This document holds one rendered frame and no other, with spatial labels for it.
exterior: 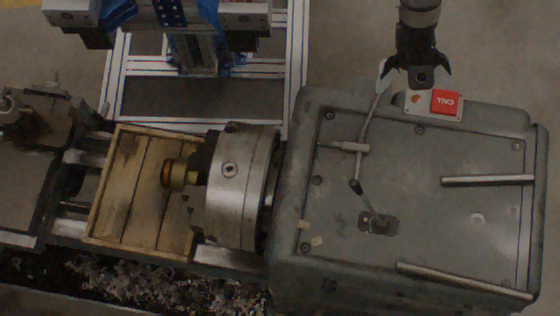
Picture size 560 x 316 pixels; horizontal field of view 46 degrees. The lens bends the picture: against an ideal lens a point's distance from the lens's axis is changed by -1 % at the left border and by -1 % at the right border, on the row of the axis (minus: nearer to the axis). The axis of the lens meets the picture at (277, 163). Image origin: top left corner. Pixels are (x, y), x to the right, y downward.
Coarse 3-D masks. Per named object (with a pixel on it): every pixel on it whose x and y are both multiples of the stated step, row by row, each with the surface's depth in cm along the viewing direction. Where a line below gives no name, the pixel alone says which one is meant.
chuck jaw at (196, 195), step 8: (184, 192) 161; (192, 192) 161; (200, 192) 161; (184, 200) 163; (192, 200) 160; (200, 200) 160; (192, 208) 159; (200, 208) 159; (192, 216) 158; (200, 216) 158; (192, 224) 157; (200, 224) 157; (200, 232) 160; (216, 240) 158
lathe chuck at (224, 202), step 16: (240, 128) 157; (256, 128) 158; (224, 144) 152; (240, 144) 152; (224, 160) 150; (240, 160) 150; (224, 176) 149; (240, 176) 148; (208, 192) 149; (224, 192) 149; (240, 192) 148; (208, 208) 150; (224, 208) 149; (240, 208) 149; (208, 224) 152; (224, 224) 151; (240, 224) 150; (208, 240) 159; (224, 240) 155; (240, 240) 154
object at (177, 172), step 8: (168, 160) 164; (176, 160) 163; (184, 160) 164; (168, 168) 162; (176, 168) 162; (184, 168) 161; (160, 176) 162; (168, 176) 162; (176, 176) 161; (184, 176) 161; (192, 176) 162; (200, 176) 168; (168, 184) 164; (176, 184) 162; (184, 184) 162; (192, 184) 163; (200, 184) 167
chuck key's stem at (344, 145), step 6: (318, 144) 147; (324, 144) 147; (330, 144) 146; (336, 144) 146; (342, 144) 146; (348, 144) 146; (354, 144) 146; (360, 144) 146; (342, 150) 147; (348, 150) 146; (354, 150) 146; (360, 150) 146; (366, 150) 145
